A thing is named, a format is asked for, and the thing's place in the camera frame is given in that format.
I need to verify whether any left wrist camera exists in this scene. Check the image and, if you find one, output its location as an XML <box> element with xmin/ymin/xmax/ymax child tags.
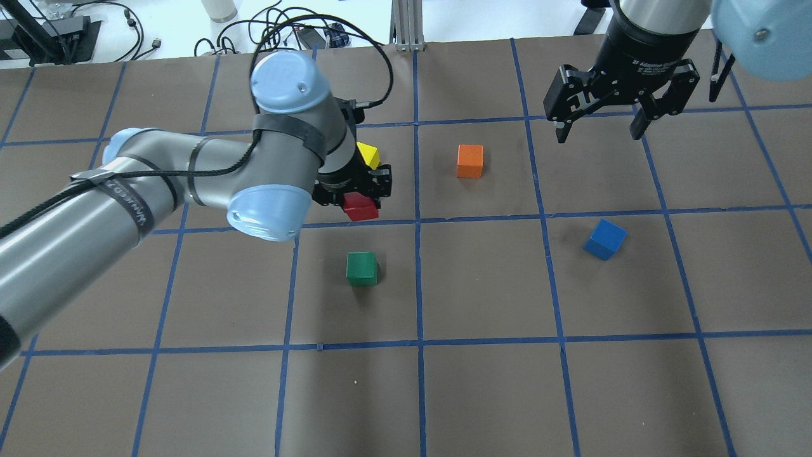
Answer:
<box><xmin>334</xmin><ymin>96</ymin><xmax>365</xmax><ymax>130</ymax></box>

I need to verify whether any aluminium frame post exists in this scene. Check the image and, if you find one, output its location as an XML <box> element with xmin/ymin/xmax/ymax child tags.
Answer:
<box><xmin>390</xmin><ymin>0</ymin><xmax>426</xmax><ymax>52</ymax></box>

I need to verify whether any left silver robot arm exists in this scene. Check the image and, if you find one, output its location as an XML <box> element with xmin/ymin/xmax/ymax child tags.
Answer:
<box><xmin>1</xmin><ymin>50</ymin><xmax>393</xmax><ymax>367</ymax></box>

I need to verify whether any black power adapter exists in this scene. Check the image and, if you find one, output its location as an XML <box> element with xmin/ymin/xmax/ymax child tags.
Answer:
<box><xmin>295</xmin><ymin>27</ymin><xmax>327</xmax><ymax>50</ymax></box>

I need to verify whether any blue wooden block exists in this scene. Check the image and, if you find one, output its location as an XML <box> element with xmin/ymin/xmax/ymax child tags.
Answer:
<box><xmin>582</xmin><ymin>219</ymin><xmax>627</xmax><ymax>261</ymax></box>

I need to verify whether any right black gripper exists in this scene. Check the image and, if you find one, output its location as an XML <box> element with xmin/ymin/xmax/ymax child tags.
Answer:
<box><xmin>543</xmin><ymin>13</ymin><xmax>701</xmax><ymax>143</ymax></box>

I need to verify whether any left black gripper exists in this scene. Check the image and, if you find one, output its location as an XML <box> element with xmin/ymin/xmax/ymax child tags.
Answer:
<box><xmin>312</xmin><ymin>152</ymin><xmax>393</xmax><ymax>210</ymax></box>

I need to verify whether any yellow wooden block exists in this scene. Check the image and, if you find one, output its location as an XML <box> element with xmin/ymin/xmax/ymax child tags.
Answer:
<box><xmin>356</xmin><ymin>142</ymin><xmax>382</xmax><ymax>170</ymax></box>

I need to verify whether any green wooden block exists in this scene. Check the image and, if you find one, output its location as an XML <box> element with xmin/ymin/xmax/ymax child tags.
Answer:
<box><xmin>346</xmin><ymin>251</ymin><xmax>378</xmax><ymax>288</ymax></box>

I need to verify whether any red wooden block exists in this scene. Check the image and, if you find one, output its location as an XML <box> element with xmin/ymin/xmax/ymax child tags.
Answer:
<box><xmin>341</xmin><ymin>192</ymin><xmax>379</xmax><ymax>221</ymax></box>

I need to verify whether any orange wooden block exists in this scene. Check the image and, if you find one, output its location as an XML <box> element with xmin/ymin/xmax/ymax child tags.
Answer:
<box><xmin>456</xmin><ymin>144</ymin><xmax>485</xmax><ymax>179</ymax></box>

